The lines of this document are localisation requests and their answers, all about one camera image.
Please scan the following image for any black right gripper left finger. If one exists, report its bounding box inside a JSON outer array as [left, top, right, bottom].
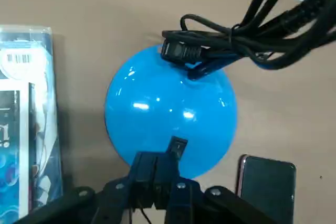
[[15, 152, 158, 224]]

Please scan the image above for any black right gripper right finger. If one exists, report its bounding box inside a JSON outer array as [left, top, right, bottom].
[[154, 153, 284, 224]]

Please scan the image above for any blue desk lamp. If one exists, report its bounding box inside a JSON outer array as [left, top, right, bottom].
[[104, 0, 336, 180]]

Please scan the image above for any black folding smartphone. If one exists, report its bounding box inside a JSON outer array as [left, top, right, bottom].
[[237, 155, 297, 224]]

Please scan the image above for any blue colourful magazine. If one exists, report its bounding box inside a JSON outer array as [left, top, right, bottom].
[[0, 25, 64, 221]]

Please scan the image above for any black lamp power cable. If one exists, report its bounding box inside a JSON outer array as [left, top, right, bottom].
[[161, 14, 336, 71]]

